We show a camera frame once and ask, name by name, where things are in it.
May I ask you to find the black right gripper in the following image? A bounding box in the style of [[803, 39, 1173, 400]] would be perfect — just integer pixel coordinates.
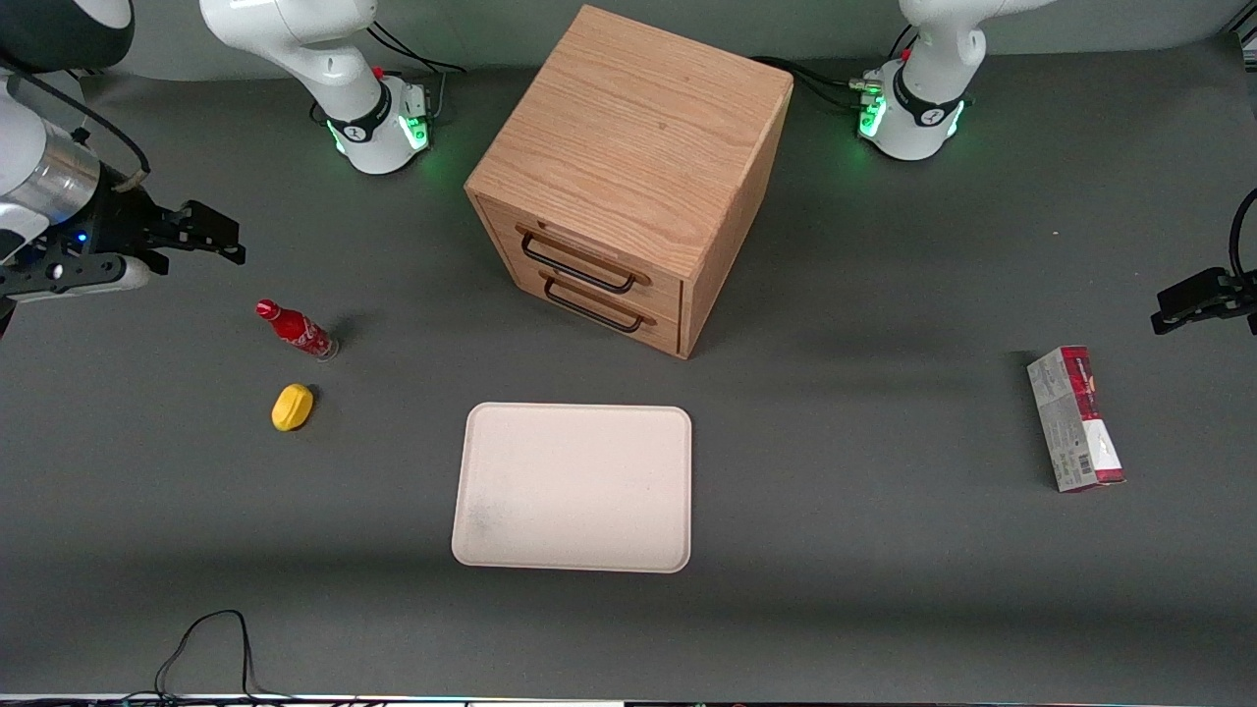
[[41, 190, 246, 280]]

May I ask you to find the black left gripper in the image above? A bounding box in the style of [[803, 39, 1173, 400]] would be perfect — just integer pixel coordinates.
[[1151, 267, 1257, 337]]

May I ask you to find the red coke bottle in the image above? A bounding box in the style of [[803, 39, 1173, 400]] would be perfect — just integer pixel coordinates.
[[255, 299, 341, 362]]

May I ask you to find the beige plastic tray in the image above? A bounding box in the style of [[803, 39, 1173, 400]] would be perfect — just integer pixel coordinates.
[[451, 402, 693, 574]]

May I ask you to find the grey and red carton box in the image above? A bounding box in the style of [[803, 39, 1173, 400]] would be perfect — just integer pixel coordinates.
[[1026, 345, 1126, 493]]

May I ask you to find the yellow lemon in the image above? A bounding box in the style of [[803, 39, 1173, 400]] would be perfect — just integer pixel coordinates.
[[271, 383, 315, 433]]

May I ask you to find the wooden drawer cabinet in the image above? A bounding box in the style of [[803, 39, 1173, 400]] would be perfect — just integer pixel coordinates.
[[464, 4, 795, 360]]

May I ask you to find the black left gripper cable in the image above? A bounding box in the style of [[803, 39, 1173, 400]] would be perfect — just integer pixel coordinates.
[[1229, 187, 1257, 286]]

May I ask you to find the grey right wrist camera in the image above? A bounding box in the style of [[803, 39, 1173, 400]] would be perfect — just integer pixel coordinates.
[[0, 251, 152, 303]]

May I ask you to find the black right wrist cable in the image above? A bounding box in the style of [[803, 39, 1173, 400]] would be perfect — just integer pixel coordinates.
[[0, 57, 152, 193]]

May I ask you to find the black right arm base cable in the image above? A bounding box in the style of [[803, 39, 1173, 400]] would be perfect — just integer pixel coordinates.
[[365, 20, 468, 119]]

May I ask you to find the black arm base cable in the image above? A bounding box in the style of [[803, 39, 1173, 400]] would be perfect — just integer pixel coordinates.
[[750, 55, 885, 111], [365, 20, 468, 119]]

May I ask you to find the black wire drawer handle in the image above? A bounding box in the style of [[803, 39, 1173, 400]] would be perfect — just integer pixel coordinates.
[[519, 232, 638, 295], [542, 277, 647, 334]]

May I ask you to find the black looped table cable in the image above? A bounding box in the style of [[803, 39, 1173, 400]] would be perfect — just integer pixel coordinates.
[[152, 609, 296, 704]]

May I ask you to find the black left arm base cable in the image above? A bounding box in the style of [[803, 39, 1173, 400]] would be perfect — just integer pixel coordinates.
[[750, 55, 885, 111]]

